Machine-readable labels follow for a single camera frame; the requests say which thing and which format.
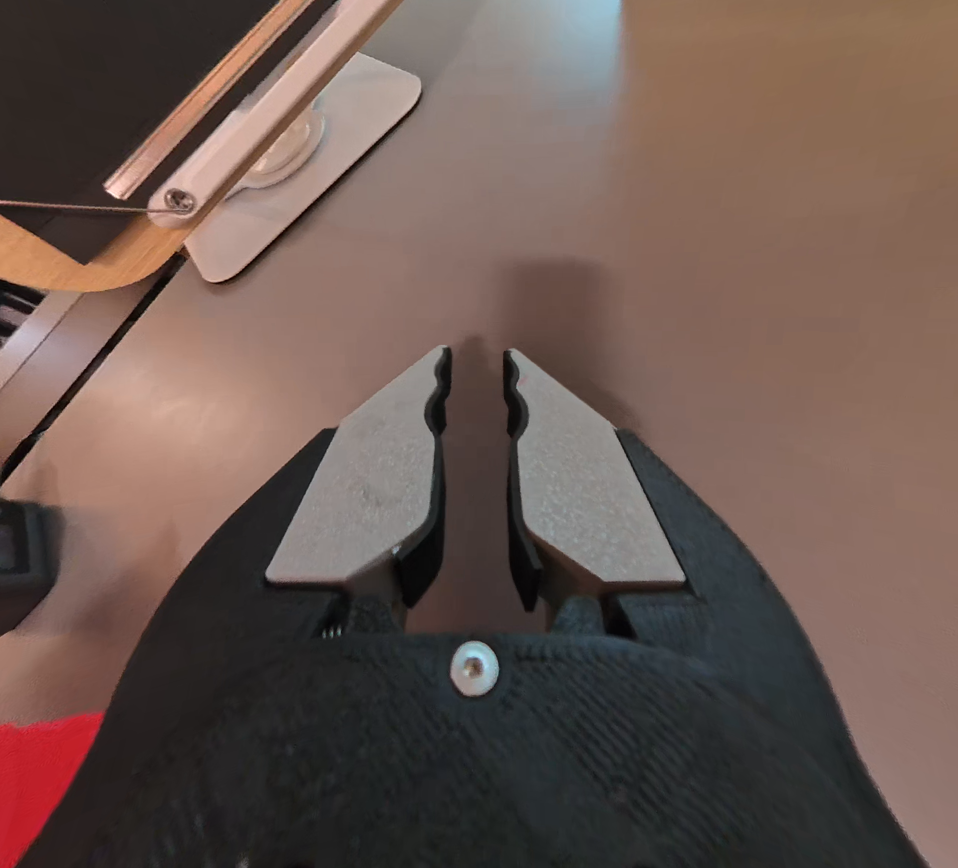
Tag blue and black device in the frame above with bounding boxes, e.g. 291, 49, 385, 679
0, 502, 55, 632

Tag black monitor screen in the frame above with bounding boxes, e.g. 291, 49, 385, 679
0, 0, 375, 264

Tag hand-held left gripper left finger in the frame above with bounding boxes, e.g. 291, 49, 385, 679
265, 347, 452, 607

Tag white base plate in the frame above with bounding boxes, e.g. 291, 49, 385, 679
183, 55, 423, 285

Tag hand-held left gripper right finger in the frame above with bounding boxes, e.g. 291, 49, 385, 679
503, 347, 687, 611

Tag red plastic bin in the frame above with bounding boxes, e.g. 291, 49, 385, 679
0, 711, 109, 868

